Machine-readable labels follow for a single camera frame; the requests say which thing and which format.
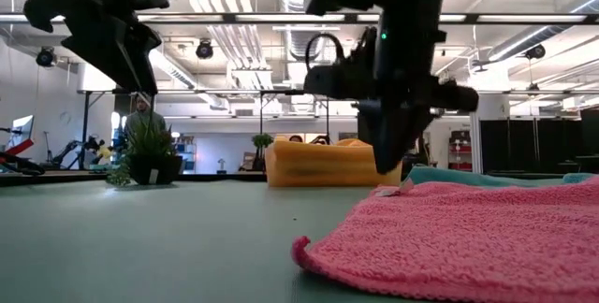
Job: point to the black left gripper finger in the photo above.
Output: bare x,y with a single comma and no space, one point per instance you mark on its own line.
110,62
147,64

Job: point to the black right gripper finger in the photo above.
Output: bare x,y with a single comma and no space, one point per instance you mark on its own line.
367,112
398,139

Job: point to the orange microfiber towel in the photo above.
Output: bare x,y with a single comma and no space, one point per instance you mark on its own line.
353,142

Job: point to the teal microfiber towel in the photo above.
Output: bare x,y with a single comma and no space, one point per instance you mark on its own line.
468,179

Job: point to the pink microfiber towel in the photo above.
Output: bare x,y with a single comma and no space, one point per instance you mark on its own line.
444,247

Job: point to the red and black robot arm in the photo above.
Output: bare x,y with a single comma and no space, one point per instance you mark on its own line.
18,165
320,140

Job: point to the black background robot arm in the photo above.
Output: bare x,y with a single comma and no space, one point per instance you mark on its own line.
70,146

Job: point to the person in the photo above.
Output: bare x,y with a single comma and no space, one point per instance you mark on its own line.
140,123
296,138

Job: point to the black ceiling spotlight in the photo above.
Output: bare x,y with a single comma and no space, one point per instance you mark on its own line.
204,49
535,51
45,56

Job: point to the red storage shelf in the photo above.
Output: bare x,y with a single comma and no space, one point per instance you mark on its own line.
460,151

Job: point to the shelf with blue items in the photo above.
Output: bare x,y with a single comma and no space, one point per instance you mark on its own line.
187,153

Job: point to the overhead light bar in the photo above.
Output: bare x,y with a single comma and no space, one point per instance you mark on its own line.
234,18

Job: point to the small potted plant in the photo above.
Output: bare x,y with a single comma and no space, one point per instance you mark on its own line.
154,169

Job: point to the large leafy potted plant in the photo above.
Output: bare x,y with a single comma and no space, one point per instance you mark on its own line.
262,141

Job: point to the computer monitor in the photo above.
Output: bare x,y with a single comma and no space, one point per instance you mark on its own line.
21,130

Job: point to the black partition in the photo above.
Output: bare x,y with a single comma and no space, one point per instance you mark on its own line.
529,144

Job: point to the green table mat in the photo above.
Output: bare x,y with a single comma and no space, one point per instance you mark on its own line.
140,247

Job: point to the white air duct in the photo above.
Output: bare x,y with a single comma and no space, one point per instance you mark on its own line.
178,74

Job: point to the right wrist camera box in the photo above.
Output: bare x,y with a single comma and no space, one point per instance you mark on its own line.
337,81

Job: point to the black metal frame stand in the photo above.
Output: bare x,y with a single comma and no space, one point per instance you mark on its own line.
85,130
260,120

